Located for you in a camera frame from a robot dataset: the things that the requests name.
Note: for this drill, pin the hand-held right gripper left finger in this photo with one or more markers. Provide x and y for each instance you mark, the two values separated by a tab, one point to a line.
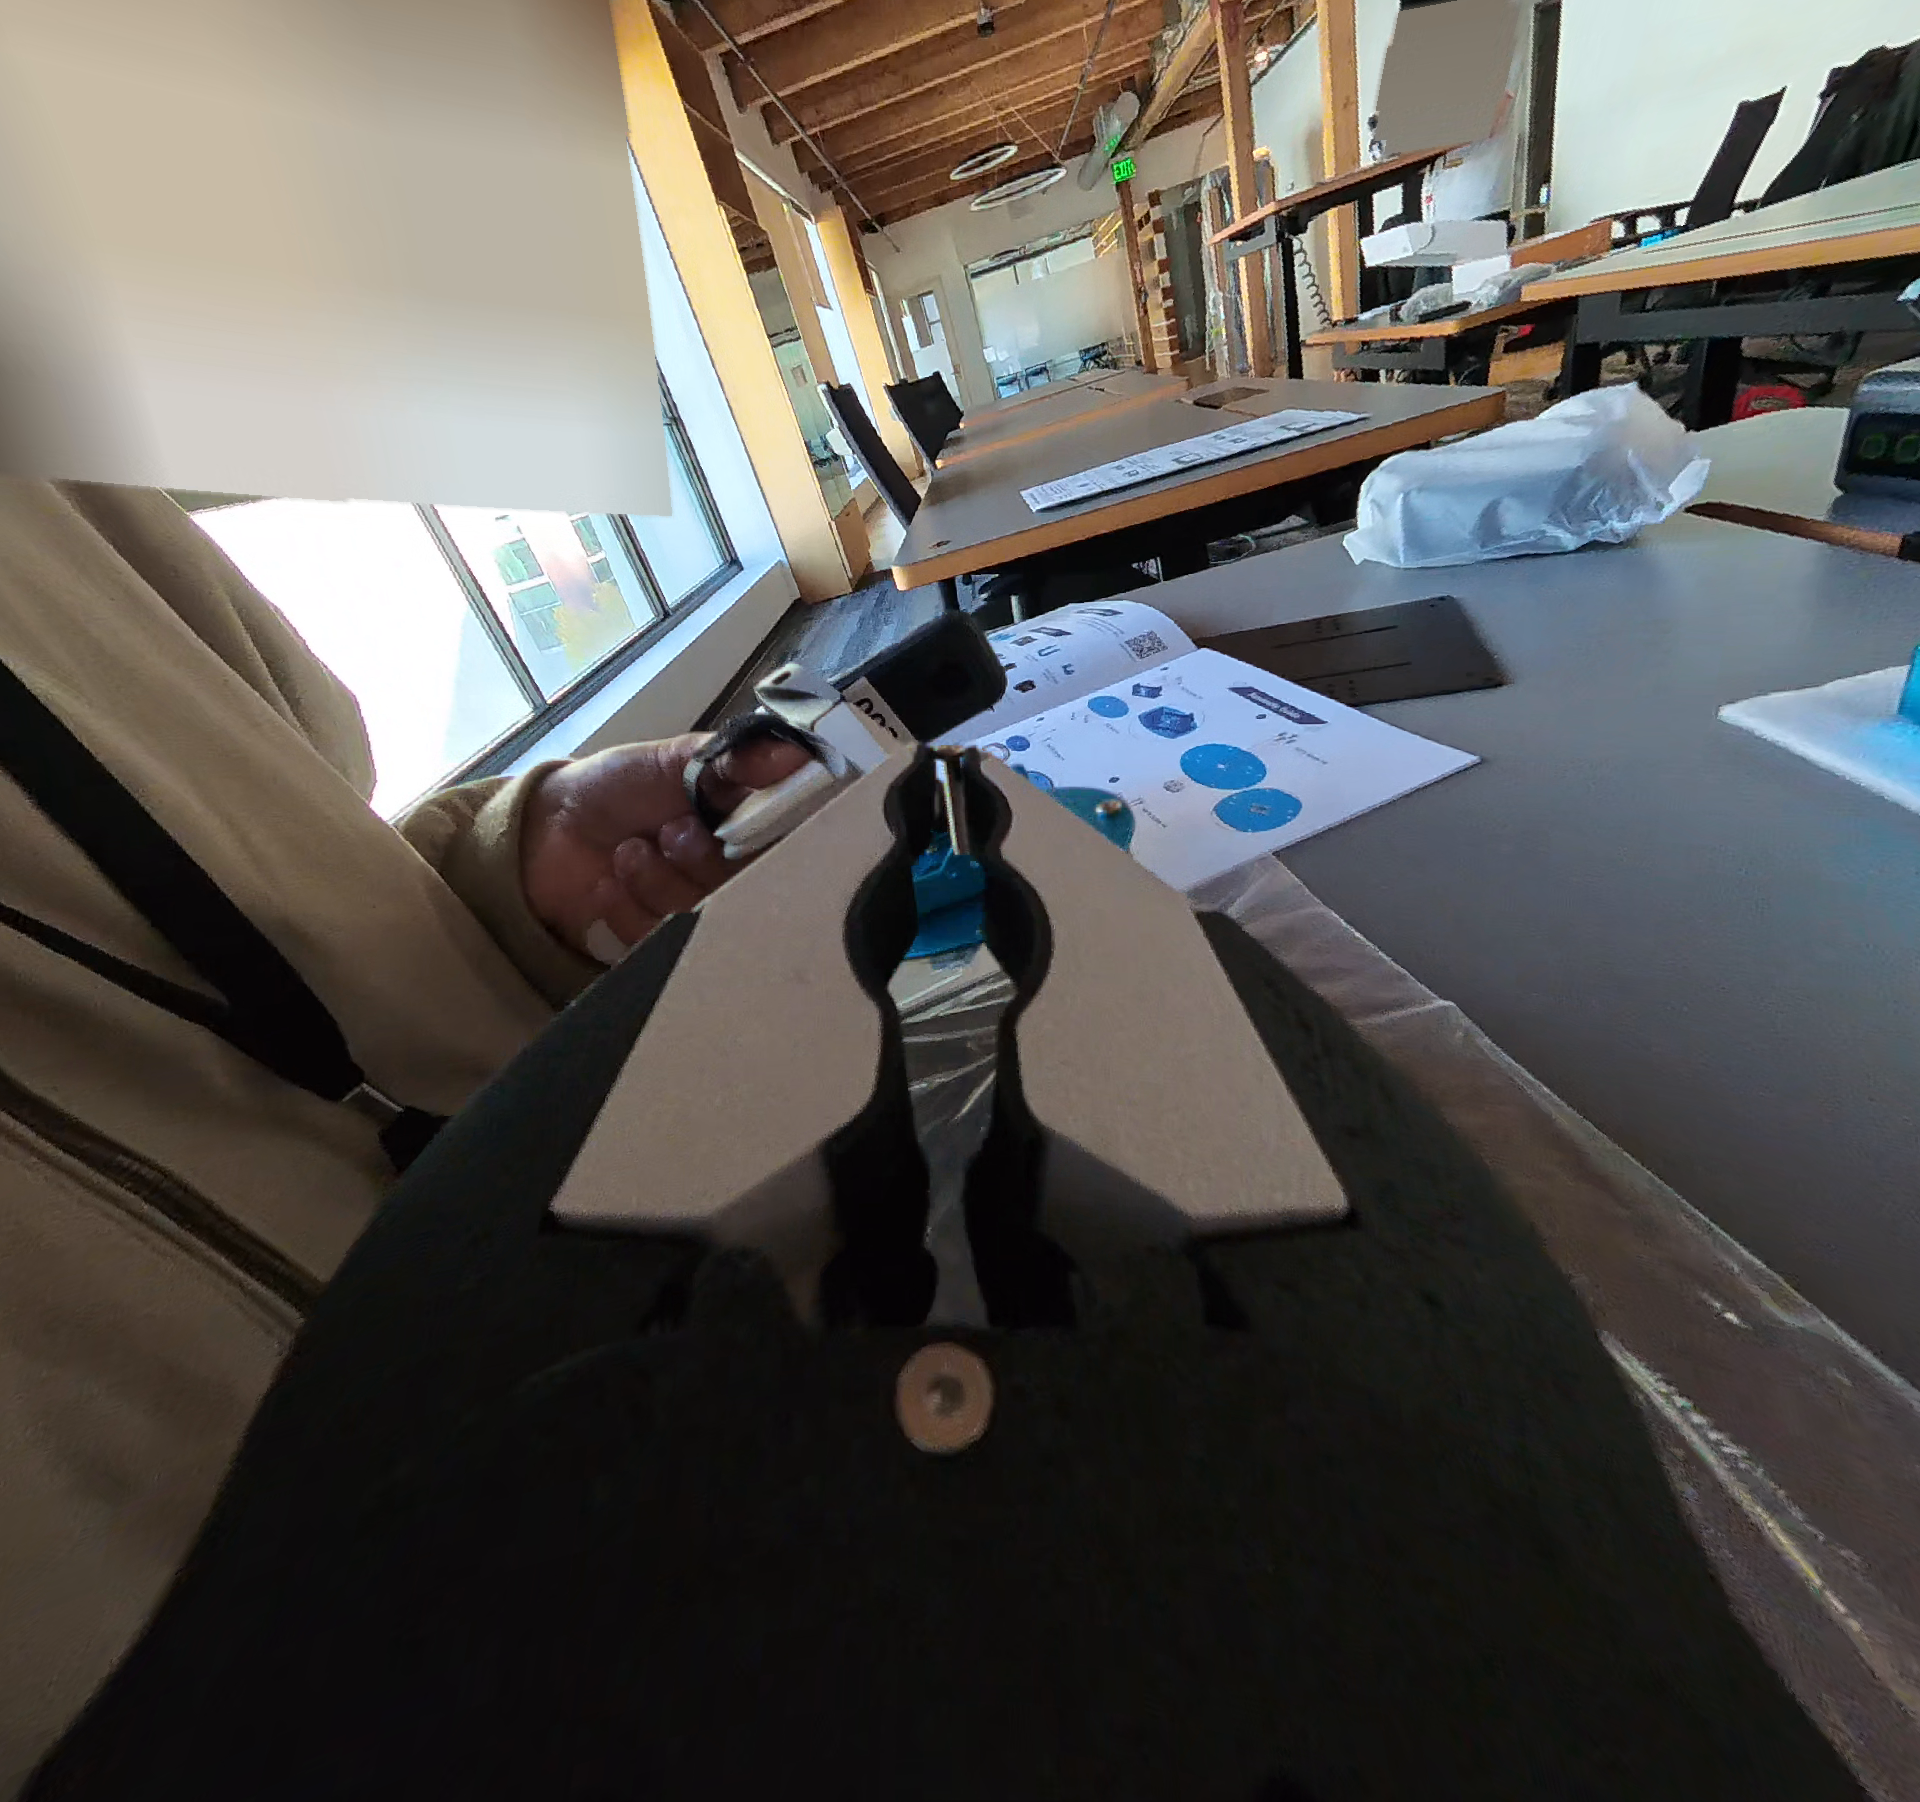
751	1066

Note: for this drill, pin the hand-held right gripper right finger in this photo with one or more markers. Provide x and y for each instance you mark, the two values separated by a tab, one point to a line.
1185	1083

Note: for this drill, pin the long silver screw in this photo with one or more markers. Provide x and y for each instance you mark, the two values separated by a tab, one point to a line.
948	804

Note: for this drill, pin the blue disc with square bracket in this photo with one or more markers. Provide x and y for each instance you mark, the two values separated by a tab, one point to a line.
945	916

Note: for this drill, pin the wood-edged office desk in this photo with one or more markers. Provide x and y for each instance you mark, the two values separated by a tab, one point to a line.
1725	250
1050	513
1351	183

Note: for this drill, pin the grey desk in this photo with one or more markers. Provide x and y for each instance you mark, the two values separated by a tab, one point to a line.
1650	933

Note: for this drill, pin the person's left hand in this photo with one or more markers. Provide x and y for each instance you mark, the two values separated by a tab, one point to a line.
614	843

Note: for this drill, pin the black office chair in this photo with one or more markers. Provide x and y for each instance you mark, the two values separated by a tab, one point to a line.
927	414
871	452
1740	167

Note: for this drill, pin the white instruction manual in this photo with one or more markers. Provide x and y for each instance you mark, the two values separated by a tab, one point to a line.
1320	783

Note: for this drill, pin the printed paper sheet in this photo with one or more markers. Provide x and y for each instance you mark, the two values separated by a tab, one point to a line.
1201	460

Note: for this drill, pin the black metal plate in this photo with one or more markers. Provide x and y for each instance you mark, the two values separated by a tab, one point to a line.
1351	651

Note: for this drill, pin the clear plastic bag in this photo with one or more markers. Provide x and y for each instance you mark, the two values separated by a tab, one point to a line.
1574	1232

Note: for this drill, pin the large side window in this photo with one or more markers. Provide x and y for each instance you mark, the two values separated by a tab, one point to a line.
450	632

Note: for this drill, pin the white plastic bag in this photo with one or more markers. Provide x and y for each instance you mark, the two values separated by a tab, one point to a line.
1514	482

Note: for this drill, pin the flat white box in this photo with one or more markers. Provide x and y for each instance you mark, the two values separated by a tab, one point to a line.
1432	243

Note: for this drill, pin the white foam sheet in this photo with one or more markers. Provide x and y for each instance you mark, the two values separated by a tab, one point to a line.
1815	731

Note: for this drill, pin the grey device with green lights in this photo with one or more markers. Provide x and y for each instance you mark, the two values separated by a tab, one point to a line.
1882	452

